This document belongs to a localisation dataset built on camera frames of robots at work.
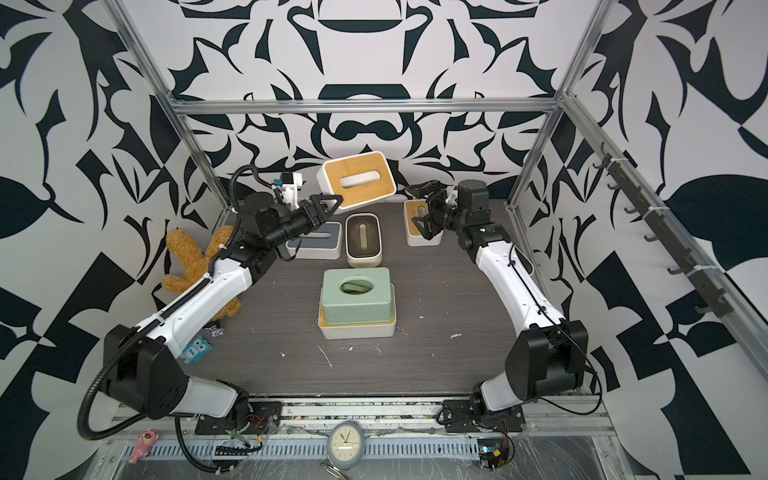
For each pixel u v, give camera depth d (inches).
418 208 43.9
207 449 28.0
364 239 40.3
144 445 27.0
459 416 29.3
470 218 23.9
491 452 28.0
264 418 28.6
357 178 30.1
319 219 26.0
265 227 23.4
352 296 29.5
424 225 28.8
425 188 27.2
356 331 32.8
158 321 17.2
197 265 36.1
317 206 26.0
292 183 26.9
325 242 39.6
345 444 26.5
